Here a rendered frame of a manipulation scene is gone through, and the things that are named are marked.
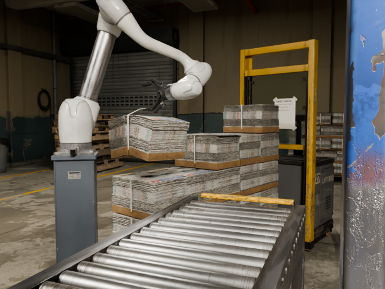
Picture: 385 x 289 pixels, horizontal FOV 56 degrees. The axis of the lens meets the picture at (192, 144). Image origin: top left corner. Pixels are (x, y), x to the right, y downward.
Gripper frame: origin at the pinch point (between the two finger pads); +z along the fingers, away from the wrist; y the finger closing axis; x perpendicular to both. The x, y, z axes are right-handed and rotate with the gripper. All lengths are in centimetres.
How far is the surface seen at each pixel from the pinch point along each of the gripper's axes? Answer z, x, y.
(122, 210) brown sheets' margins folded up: 15, -9, 67
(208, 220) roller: -76, -38, 58
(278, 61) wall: 249, 638, -156
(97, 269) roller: -83, -91, 59
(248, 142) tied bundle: -13, 88, 30
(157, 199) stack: -13, -6, 59
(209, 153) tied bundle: -8, 48, 36
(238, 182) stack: -11, 76, 58
